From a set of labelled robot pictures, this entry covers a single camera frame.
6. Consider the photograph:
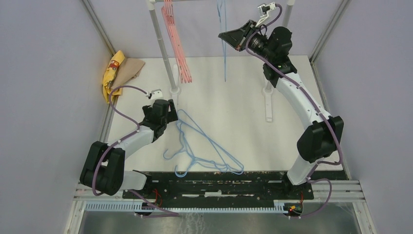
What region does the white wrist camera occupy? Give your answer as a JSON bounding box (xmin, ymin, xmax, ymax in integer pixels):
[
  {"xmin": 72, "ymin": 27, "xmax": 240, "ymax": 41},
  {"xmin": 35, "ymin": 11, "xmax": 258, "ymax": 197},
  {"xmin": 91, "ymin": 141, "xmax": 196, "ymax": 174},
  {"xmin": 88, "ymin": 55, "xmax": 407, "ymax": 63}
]
[
  {"xmin": 146, "ymin": 89, "xmax": 163, "ymax": 101},
  {"xmin": 255, "ymin": 2, "xmax": 277, "ymax": 27}
]

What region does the left grey rack pole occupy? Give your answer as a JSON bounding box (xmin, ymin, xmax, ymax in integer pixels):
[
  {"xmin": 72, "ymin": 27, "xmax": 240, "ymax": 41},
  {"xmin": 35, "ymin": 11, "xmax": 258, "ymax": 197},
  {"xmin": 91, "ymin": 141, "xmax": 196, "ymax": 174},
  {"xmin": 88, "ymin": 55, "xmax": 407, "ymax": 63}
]
[{"xmin": 146, "ymin": 0, "xmax": 181, "ymax": 108}]

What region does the yellow printed cloth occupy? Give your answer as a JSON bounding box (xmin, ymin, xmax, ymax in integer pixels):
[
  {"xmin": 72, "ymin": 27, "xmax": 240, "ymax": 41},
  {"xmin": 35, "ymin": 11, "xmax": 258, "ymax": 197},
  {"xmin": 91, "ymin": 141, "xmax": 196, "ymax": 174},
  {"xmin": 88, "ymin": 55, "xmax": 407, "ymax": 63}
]
[{"xmin": 102, "ymin": 50, "xmax": 125, "ymax": 104}]

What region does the white slotted cable duct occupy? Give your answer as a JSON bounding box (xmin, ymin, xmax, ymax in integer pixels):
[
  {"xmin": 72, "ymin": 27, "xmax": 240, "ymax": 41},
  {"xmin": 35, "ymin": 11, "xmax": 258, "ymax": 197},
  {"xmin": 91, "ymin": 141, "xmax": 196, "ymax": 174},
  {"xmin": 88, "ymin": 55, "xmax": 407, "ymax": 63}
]
[{"xmin": 84, "ymin": 200, "xmax": 290, "ymax": 214}]

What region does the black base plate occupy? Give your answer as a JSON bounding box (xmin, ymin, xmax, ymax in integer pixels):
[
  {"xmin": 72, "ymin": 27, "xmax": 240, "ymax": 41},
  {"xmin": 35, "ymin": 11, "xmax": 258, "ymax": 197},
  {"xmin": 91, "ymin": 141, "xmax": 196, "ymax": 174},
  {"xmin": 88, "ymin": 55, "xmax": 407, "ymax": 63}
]
[{"xmin": 139, "ymin": 171, "xmax": 314, "ymax": 208}]

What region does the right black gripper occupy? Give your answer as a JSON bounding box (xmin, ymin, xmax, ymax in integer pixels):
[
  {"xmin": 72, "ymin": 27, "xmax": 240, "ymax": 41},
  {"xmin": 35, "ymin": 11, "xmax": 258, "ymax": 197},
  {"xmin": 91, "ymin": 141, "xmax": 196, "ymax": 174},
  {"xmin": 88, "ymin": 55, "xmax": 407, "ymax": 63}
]
[{"xmin": 219, "ymin": 20, "xmax": 274, "ymax": 62}]

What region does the right grey rack pole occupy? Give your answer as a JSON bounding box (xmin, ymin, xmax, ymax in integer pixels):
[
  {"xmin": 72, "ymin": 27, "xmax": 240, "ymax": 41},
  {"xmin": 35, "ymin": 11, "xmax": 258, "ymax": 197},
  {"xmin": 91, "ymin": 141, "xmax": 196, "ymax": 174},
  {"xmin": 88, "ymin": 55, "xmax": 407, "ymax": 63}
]
[{"xmin": 263, "ymin": 0, "xmax": 297, "ymax": 123}]

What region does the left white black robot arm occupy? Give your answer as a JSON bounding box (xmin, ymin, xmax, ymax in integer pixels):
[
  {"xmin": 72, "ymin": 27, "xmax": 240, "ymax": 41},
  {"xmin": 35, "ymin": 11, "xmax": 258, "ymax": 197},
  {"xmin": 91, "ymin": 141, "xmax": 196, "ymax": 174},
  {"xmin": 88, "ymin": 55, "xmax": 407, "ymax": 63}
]
[{"xmin": 79, "ymin": 99, "xmax": 178, "ymax": 198}]

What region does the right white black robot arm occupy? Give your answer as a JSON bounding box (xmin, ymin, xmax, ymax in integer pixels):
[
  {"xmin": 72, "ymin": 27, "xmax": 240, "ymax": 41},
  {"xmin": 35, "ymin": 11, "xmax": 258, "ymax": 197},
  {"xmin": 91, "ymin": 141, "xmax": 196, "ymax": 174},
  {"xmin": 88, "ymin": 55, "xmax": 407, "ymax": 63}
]
[{"xmin": 218, "ymin": 20, "xmax": 344, "ymax": 199}]

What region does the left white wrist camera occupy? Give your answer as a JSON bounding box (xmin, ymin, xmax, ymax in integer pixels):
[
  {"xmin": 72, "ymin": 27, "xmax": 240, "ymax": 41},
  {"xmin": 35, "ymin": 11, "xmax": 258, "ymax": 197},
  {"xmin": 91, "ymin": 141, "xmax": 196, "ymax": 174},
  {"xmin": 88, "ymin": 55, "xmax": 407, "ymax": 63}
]
[{"xmin": 146, "ymin": 89, "xmax": 163, "ymax": 101}]

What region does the beige cloth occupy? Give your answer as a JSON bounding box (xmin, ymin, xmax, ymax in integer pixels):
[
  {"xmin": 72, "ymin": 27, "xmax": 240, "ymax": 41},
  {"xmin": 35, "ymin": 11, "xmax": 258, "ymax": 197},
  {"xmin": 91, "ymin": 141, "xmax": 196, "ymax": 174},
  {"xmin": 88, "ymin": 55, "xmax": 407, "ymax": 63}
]
[{"xmin": 110, "ymin": 58, "xmax": 145, "ymax": 89}]

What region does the grey rack pole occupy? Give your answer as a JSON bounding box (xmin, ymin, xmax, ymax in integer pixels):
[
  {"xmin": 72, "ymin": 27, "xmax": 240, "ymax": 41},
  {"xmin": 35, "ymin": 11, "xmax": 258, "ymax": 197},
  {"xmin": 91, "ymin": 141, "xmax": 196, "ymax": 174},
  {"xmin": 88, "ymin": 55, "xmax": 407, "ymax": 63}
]
[
  {"xmin": 263, "ymin": 0, "xmax": 297, "ymax": 123},
  {"xmin": 146, "ymin": 0, "xmax": 181, "ymax": 108}
]

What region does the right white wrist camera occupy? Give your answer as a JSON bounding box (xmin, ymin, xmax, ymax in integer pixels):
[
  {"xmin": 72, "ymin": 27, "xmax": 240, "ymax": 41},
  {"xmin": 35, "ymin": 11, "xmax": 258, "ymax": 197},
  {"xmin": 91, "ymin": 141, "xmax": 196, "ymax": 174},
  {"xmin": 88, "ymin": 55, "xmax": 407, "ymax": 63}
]
[{"xmin": 255, "ymin": 2, "xmax": 277, "ymax": 27}]

